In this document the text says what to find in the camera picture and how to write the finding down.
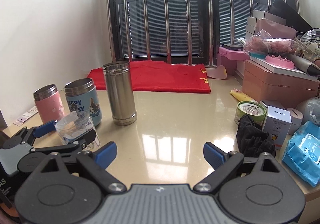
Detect white blue small box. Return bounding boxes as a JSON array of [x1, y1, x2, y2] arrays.
[[263, 106, 291, 150]]

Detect pink scalloped tray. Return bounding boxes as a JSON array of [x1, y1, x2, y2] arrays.
[[265, 55, 295, 69]]

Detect blue wet wipes pack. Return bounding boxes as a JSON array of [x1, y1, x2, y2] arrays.
[[282, 121, 320, 187]]

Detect grey hair dryer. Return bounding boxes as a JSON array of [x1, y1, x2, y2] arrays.
[[286, 54, 320, 77]]

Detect stacked white boxes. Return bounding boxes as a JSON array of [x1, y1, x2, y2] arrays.
[[246, 10, 286, 39]]

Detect pink small stand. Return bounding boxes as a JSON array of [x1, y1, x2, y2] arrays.
[[217, 47, 249, 75]]

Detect green round tin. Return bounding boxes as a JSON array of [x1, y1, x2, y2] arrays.
[[234, 101, 266, 126]]

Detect black folded cloth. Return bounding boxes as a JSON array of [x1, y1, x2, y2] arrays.
[[236, 115, 276, 158]]

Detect red cloth with stars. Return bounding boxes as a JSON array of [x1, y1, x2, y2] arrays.
[[86, 60, 211, 94]]

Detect black box on stand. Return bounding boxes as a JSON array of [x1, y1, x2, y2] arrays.
[[222, 44, 243, 51]]

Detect black flat board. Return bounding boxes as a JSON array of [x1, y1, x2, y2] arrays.
[[269, 0, 313, 33]]

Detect tall stainless steel flask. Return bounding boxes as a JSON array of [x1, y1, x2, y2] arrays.
[[103, 61, 137, 126]]

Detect clear printed glass cup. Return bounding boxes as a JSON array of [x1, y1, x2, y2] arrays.
[[55, 111, 96, 145]]

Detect large pink storage box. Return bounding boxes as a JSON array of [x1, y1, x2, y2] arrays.
[[242, 60, 319, 108]]

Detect pink plastic bag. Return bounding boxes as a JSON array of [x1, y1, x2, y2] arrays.
[[237, 30, 300, 56]]

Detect window guard steel bars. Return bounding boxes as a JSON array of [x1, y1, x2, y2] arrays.
[[106, 0, 300, 67]]

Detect blue cartoon steel tumbler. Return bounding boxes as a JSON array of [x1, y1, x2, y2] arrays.
[[64, 78, 102, 127]]

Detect pink steel tumbler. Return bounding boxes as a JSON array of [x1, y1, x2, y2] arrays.
[[33, 84, 65, 123]]

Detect yellow cream tube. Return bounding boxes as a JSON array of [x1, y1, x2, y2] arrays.
[[229, 88, 257, 103]]

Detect pink sticker sheet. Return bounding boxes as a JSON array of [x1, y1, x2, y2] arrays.
[[14, 106, 38, 126]]

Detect white round jar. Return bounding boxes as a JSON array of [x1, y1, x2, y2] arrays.
[[287, 108, 303, 135]]

